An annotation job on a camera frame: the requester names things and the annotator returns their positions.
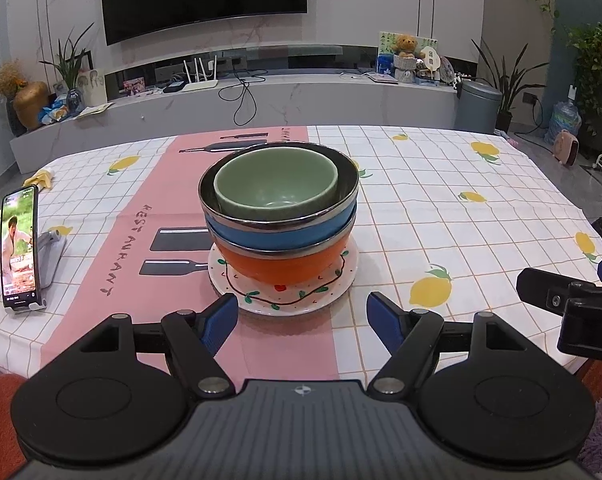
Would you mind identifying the white photo card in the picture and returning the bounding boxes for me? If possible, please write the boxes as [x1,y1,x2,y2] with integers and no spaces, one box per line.
[76,67,107,109]

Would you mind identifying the gold round vase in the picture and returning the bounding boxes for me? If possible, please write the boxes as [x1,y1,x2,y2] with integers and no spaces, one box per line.
[13,81,50,131]

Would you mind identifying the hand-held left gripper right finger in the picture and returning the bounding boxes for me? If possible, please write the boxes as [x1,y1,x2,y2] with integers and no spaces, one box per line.
[366,292,528,396]

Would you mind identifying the white painted fruit plate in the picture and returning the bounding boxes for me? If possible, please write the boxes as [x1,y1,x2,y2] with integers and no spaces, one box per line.
[208,237,359,317]

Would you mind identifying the orange steel-lined bowl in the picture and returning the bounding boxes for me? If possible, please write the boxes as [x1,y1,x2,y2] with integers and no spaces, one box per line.
[211,220,354,286]

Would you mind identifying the grey phone stand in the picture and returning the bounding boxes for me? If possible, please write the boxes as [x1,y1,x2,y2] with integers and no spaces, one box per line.
[3,232,68,314]

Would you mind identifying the blue water jug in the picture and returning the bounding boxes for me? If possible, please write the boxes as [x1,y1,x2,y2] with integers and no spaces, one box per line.
[546,100,582,146]

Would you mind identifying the lemon print checked tablecloth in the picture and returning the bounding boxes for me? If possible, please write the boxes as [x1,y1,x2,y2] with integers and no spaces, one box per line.
[0,125,602,381]

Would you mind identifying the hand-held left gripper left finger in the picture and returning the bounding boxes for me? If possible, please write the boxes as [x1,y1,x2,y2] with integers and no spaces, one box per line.
[80,292,240,397]

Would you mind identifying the white round hand fan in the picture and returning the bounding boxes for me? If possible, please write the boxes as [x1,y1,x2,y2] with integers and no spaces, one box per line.
[420,45,442,79]

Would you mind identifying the black cable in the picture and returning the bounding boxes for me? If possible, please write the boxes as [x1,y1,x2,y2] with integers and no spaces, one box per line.
[218,72,262,129]

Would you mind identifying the pink space heater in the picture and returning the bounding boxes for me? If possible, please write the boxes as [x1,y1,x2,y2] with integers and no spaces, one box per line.
[553,130,582,166]

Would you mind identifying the sheets of paper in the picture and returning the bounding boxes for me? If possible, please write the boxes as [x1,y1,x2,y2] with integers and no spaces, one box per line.
[76,102,114,119]

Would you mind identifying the small yellow cloth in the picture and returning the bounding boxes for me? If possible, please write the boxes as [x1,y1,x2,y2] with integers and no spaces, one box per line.
[23,170,55,192]

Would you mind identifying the green ceramic bowl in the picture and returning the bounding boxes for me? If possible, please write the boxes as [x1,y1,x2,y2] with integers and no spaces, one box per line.
[213,150,340,223]

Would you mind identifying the dried flower bunch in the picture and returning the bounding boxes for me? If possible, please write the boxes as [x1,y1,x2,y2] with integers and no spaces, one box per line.
[0,60,28,97]

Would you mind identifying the grey round trash can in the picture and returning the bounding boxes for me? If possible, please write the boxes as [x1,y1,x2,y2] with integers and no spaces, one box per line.
[455,80,502,134]

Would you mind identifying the trailing green cabinet plant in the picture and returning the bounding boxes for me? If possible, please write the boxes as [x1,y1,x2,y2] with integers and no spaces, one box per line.
[566,22,602,136]

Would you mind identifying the white wifi router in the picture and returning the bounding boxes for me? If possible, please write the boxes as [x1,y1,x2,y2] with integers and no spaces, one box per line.
[181,57,220,92]

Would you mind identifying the blue snack bags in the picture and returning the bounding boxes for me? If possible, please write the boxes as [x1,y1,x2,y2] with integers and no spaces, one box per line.
[38,97,72,124]

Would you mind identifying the smartphone with lit screen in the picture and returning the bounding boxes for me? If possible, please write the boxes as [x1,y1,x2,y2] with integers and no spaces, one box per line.
[0,185,44,311]

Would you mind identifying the brown teddy bear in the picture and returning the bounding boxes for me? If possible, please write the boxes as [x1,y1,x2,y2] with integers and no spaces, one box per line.
[392,34,420,59]

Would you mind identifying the green picture board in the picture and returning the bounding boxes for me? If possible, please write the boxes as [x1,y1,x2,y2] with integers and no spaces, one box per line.
[378,31,440,79]

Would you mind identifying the blue steel-lined bowl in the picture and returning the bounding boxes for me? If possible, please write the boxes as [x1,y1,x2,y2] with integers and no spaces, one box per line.
[198,142,360,256]

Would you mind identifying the orchid plant in vase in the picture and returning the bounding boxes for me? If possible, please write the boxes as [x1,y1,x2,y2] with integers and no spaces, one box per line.
[40,22,96,112]

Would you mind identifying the marble television console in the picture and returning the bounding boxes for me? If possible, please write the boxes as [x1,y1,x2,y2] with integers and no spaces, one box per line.
[10,72,460,174]

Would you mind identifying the long-leaf potted plant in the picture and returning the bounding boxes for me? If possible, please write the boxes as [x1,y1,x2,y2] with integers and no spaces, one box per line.
[471,40,550,134]

